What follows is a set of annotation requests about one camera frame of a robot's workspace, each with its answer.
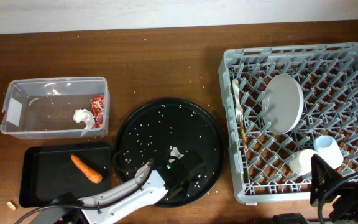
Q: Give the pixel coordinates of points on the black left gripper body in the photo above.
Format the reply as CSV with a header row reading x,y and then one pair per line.
x,y
184,188

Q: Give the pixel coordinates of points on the white plastic cup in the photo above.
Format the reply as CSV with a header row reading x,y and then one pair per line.
x,y
301,164

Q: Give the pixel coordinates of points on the orange carrot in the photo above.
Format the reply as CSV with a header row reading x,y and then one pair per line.
x,y
91,174

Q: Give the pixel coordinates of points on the round black tray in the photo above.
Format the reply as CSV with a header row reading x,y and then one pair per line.
x,y
155,129

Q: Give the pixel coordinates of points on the blue plastic cup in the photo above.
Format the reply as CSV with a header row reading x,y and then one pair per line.
x,y
328,149

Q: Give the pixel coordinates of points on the red snack wrapper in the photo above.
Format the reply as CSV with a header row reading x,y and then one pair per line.
x,y
97,104

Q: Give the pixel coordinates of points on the white plastic fork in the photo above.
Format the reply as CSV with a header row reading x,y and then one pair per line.
x,y
238,108

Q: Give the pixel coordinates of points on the clear plastic bin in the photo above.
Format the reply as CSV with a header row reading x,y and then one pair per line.
x,y
43,108

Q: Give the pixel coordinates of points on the grey round plate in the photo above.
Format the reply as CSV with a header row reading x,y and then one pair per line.
x,y
284,102

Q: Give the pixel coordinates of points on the grey plastic dishwasher rack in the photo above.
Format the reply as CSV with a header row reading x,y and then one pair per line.
x,y
328,76

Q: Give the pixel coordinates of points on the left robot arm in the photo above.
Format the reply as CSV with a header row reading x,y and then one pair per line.
x,y
149,187

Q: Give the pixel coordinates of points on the white tissue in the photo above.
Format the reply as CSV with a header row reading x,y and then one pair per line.
x,y
84,115

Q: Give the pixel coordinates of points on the black rectangular tray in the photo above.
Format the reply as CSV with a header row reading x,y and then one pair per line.
x,y
49,172

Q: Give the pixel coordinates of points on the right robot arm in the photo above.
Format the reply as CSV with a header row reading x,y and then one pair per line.
x,y
344,198

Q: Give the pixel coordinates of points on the wooden chopstick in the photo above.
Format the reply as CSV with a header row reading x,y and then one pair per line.
x,y
243,134

